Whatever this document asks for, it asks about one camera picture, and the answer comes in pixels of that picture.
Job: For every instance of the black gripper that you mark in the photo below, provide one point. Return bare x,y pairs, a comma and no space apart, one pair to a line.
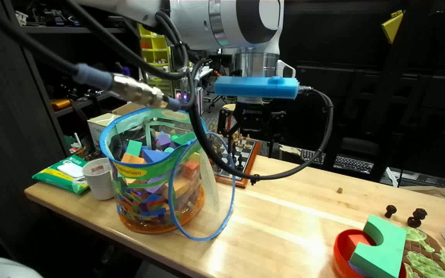
254,112

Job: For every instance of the green triangular foam block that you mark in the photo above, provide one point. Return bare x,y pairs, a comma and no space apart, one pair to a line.
185,137

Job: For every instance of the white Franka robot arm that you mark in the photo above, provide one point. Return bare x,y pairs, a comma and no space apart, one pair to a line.
224,20

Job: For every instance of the purple foam block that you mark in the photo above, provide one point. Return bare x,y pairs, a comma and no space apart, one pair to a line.
163,139

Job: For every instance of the clear round bag lid flap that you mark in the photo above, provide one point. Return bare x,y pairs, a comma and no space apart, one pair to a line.
217,205

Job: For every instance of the blue foam block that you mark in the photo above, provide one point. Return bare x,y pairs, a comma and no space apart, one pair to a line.
156,154

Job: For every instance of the green square foam block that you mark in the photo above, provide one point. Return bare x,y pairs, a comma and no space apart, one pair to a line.
134,148

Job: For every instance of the orange foam block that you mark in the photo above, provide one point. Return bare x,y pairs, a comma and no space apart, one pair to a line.
132,159

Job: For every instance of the clear toy bag blue rim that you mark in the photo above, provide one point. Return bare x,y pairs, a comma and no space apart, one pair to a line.
154,205

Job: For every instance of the orange block in red bowl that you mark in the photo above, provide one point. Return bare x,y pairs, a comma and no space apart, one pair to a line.
356,241

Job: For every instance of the green U-shaped foam block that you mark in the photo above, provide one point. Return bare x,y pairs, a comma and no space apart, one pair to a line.
386,247

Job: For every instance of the round wooden stool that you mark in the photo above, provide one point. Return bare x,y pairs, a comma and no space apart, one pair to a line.
228,108

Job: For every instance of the wooden framed chess board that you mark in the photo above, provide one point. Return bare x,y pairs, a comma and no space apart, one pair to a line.
241,163

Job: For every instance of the purple lit box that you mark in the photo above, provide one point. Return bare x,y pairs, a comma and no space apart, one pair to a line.
183,95

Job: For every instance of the black computer keyboard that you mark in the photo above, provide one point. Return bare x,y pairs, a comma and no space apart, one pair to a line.
355,163

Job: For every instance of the yellow storage bins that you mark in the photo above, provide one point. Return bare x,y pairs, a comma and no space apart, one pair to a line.
156,48

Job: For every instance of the large black cabinet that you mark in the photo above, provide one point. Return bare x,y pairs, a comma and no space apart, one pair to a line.
387,102

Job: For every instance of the white cardboard box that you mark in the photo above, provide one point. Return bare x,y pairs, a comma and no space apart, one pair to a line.
101,123

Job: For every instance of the red plastic bowl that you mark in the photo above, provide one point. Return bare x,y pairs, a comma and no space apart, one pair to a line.
343,251

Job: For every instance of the yellow triangle sign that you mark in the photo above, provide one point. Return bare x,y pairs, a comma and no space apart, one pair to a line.
394,24

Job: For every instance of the white paper cup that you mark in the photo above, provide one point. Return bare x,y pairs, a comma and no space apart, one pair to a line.
100,177

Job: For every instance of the black chess piece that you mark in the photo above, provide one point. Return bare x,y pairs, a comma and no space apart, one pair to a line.
414,221
390,210
420,211

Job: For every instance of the green wipes package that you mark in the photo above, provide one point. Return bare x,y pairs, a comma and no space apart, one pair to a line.
63,173

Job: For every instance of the dark metal shelf unit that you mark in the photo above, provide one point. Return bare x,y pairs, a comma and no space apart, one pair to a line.
54,29

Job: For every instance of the green brown patterned mat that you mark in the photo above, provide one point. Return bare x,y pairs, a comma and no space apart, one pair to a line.
429,256

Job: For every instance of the blue wrist camera housing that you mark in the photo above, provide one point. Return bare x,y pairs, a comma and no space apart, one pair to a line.
256,86

